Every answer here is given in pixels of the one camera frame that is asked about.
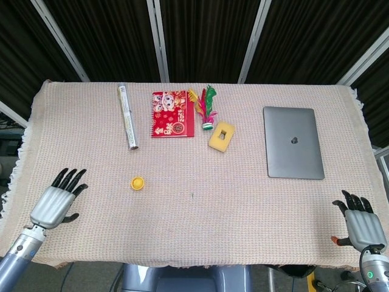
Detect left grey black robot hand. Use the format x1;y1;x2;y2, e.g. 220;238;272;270
29;168;89;229

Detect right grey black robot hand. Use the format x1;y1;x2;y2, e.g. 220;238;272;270
330;189;388;252

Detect yellow cup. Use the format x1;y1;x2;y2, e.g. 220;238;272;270
130;176;146;192

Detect grey closed laptop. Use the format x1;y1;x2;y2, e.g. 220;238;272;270
263;106;326;181

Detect silver foil roll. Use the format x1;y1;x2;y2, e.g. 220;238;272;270
117;84;141;151

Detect beige woven tablecloth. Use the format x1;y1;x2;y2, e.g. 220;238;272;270
0;79;389;270

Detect red spiral calendar notebook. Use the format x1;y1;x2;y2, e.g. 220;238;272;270
150;90;196;139

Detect grey-blue robot torso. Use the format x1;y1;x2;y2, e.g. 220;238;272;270
120;263;253;292

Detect yellow sponge with hole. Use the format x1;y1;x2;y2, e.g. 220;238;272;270
208;121;236;153

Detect colourful feather shuttlecock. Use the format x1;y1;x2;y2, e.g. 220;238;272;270
187;85;219;132

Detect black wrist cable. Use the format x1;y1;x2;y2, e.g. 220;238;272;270
358;243;384;285

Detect white metal frame post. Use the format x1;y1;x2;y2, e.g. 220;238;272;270
30;0;91;83
336;33;389;87
237;0;272;84
146;0;170;83
0;100;29;128

